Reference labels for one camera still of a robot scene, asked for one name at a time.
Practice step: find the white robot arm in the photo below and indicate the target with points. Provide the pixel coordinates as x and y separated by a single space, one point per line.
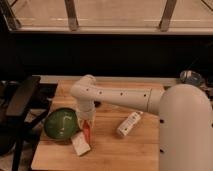
185 115

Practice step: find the round silver blue object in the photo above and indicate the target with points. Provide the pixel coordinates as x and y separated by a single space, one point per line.
191 77

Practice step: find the small black box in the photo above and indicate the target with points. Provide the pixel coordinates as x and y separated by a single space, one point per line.
97 104

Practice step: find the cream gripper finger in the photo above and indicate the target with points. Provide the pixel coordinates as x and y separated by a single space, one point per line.
80 124
92 125

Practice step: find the green ceramic bowl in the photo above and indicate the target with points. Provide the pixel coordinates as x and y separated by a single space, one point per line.
61 124

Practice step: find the white labelled bottle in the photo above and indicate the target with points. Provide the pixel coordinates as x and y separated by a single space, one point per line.
128 124

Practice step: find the wooden cutting board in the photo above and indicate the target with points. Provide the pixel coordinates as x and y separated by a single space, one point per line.
138 151

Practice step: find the metal window frame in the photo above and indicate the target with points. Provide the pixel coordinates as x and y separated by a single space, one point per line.
170 17

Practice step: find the black office chair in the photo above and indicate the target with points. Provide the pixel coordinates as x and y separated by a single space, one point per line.
14 130

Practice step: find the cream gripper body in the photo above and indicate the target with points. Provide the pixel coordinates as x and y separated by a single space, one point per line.
86 115

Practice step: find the white sponge block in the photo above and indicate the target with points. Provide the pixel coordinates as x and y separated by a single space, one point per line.
79 144

